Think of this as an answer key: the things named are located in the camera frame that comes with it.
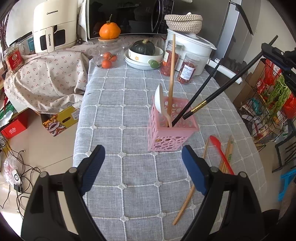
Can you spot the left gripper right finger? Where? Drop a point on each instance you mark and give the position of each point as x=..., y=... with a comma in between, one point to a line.
x=242, y=219

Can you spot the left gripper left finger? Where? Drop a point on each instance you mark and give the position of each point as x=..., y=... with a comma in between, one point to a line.
x=43, y=219

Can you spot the long wooden chopstick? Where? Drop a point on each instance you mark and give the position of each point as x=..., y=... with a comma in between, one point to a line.
x=190, y=194

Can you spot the black chopstick plain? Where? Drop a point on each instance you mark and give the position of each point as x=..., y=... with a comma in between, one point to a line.
x=183, y=114

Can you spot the green vegetables bunch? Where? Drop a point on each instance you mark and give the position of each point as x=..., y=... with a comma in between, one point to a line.
x=278, y=97

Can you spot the bamboo chopstick pair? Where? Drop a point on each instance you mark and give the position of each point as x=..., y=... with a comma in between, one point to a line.
x=228, y=154

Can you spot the dark grey refrigerator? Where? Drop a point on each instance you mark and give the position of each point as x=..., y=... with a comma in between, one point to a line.
x=228, y=25

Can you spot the white electric cooking pot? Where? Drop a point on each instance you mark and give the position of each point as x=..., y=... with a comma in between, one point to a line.
x=193, y=44

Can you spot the yellow printed cardboard box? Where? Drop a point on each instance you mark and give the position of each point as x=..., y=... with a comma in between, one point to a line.
x=57, y=123

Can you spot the red gift box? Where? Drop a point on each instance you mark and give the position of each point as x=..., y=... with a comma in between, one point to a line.
x=16, y=126

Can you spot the grey checked tablecloth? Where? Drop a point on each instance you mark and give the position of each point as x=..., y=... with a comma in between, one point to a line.
x=138, y=193

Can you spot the short jar white label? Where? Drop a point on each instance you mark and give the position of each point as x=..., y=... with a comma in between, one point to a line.
x=188, y=67

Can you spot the pink perforated utensil basket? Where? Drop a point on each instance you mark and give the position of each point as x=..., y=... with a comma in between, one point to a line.
x=160, y=137

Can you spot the tall jar red snacks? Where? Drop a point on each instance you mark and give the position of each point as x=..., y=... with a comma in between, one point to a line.
x=165, y=68

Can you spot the wooden chopstick in basket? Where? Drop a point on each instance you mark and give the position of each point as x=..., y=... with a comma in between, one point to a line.
x=172, y=71

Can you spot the white ceramic bowl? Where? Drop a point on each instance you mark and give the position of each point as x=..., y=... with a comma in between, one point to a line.
x=154, y=61

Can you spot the white plastic spoon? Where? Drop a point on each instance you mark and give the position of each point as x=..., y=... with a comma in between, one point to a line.
x=160, y=104

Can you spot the floral cloth cover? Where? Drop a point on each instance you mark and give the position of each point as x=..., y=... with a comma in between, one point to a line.
x=50, y=82

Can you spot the dark green squash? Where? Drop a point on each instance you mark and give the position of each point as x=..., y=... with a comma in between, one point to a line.
x=144, y=47

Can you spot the black microwave oven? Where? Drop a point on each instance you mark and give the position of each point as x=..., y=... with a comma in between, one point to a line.
x=132, y=17

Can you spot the red label snack jar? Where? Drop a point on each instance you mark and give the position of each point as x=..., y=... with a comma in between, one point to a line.
x=13, y=58

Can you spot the glass jar with tangerines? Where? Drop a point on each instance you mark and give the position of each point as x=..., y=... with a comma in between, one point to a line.
x=108, y=53

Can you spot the large orange tangerine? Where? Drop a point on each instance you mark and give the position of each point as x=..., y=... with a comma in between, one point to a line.
x=109, y=30

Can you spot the white air fryer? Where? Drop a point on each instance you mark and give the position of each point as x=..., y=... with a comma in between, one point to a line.
x=54, y=25

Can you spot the black wire storage rack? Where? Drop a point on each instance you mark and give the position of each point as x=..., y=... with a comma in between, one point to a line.
x=251, y=104

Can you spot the woven rope basket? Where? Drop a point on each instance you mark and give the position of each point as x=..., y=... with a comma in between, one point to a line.
x=189, y=23

